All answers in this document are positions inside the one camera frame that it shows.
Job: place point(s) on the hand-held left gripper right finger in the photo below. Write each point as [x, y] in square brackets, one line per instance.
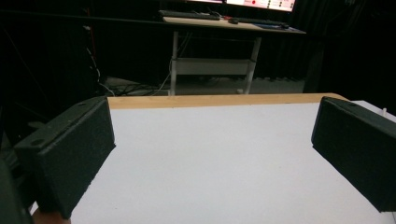
[358, 146]

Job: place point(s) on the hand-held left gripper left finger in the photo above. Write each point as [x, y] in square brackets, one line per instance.
[68, 155]

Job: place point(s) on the black keyboard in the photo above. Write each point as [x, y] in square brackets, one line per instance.
[188, 14]
[261, 21]

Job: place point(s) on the white-legged wooden desk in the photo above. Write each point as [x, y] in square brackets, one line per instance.
[214, 66]

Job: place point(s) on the computer monitor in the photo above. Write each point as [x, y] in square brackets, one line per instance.
[260, 3]

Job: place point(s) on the black computer mouse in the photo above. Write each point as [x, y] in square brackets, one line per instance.
[233, 21]

